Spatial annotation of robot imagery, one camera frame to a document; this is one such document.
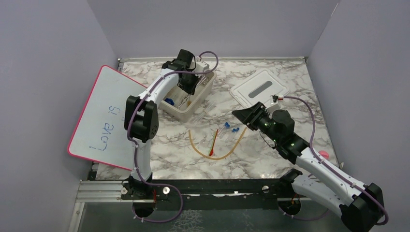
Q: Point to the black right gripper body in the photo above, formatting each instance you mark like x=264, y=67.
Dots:
x=262, y=121

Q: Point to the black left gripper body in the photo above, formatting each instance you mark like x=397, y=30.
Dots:
x=187, y=84

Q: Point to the metal crucible tongs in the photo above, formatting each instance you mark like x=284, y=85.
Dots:
x=185, y=102

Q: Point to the glass rods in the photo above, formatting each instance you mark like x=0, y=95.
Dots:
x=204, y=112

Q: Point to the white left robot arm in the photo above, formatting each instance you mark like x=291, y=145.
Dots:
x=141, y=120

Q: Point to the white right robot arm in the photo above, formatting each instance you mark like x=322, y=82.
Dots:
x=359, y=206

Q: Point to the blue-capped test tube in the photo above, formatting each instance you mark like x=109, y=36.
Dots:
x=232, y=134
x=224, y=128

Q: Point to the white bin lid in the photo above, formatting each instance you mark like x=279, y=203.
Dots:
x=259, y=87

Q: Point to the beige plastic bin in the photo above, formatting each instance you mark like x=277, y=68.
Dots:
x=201, y=93

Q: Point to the red rainbow measuring spoon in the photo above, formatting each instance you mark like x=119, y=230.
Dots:
x=211, y=151

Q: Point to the yellow rubber tube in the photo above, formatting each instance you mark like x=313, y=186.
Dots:
x=222, y=149

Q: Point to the pink-capped small bottle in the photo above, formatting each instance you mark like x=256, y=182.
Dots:
x=324, y=154

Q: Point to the pink-framed whiteboard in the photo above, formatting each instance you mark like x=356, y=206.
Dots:
x=100, y=135

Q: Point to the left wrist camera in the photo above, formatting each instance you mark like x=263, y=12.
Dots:
x=201, y=68

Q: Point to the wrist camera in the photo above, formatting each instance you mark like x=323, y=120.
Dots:
x=201, y=68
x=276, y=98

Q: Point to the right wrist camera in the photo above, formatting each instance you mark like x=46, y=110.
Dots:
x=276, y=98

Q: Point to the black table edge rail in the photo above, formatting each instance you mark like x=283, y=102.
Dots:
x=191, y=194

